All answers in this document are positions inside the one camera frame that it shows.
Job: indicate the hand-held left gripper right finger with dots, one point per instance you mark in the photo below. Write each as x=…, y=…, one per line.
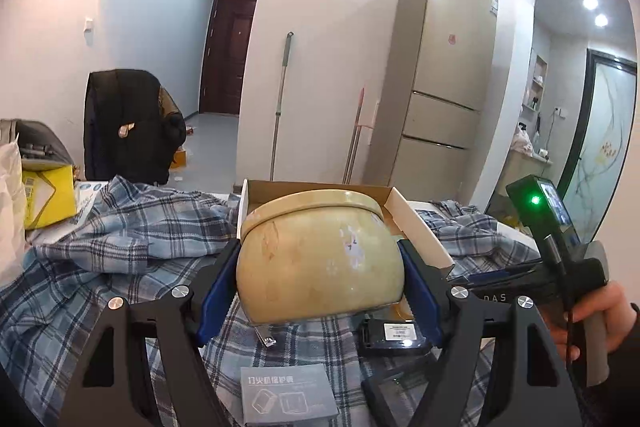
x=417, y=279

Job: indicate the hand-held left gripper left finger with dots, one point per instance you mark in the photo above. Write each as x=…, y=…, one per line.
x=220, y=287

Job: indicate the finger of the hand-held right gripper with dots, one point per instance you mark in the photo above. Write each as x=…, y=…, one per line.
x=475, y=277

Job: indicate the black box with white label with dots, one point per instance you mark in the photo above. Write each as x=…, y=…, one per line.
x=395, y=334

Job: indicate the cream ceramic jar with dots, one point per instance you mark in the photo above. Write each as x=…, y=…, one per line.
x=320, y=267

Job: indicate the glossy black case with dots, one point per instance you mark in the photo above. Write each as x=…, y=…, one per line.
x=392, y=389

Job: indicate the grey printed box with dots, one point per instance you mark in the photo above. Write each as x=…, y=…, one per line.
x=285, y=392

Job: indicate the person's right hand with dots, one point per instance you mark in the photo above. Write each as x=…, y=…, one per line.
x=610, y=307

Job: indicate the white cabinet counter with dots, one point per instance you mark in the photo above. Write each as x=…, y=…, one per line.
x=520, y=177

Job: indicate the blue plaid cloth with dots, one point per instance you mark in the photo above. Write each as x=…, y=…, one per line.
x=100, y=267

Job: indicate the small cardboard floor box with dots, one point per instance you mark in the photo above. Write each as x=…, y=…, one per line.
x=179, y=157

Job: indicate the patterned glass door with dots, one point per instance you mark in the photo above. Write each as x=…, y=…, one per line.
x=605, y=132

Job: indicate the white bag on counter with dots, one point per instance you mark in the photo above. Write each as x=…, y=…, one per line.
x=524, y=141

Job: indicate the white and blue booklet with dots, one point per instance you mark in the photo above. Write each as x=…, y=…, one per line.
x=92, y=194

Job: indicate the black jacket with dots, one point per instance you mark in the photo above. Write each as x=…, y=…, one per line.
x=125, y=132

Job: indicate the yellow box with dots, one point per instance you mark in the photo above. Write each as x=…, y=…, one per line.
x=55, y=197

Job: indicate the tan chair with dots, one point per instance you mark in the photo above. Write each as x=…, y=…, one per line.
x=167, y=99

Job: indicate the beige refrigerator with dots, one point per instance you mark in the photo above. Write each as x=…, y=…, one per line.
x=440, y=82

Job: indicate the white plastic bag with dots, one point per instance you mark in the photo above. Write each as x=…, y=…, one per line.
x=10, y=217

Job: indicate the dark brown door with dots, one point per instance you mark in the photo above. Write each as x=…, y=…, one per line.
x=225, y=57

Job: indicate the grey bag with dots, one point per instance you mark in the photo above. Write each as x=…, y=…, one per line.
x=35, y=137

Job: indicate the round ceiling light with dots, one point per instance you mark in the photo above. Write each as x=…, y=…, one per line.
x=590, y=2
x=601, y=21

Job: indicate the white wall outlet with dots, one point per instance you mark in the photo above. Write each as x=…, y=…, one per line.
x=560, y=112

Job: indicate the wall shelf niche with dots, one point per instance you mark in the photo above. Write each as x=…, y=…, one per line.
x=535, y=82

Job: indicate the white wall switch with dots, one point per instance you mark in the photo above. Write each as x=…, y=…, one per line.
x=89, y=31

